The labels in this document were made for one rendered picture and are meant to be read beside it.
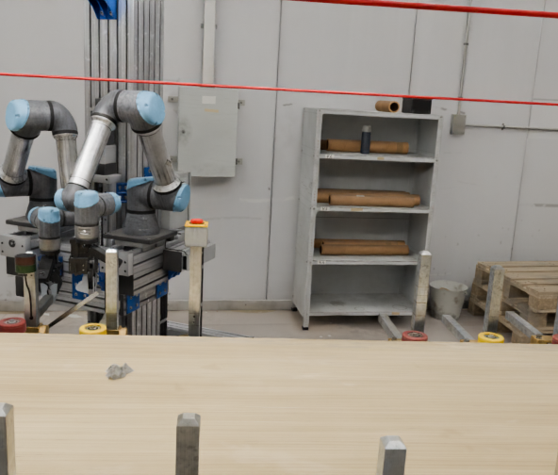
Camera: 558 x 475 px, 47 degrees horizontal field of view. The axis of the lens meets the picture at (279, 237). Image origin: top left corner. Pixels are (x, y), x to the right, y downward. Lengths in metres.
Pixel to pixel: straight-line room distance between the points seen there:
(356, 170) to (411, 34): 1.06
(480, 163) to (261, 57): 1.89
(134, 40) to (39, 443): 1.85
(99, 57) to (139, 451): 1.95
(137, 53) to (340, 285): 2.81
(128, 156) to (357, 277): 2.68
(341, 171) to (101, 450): 3.74
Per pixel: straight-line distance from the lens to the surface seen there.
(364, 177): 4.94
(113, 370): 1.73
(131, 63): 2.87
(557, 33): 5.56
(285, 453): 1.41
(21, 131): 2.63
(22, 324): 2.12
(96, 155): 2.36
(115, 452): 1.41
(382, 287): 5.19
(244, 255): 4.88
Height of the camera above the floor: 1.62
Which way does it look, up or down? 12 degrees down
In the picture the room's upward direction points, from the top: 3 degrees clockwise
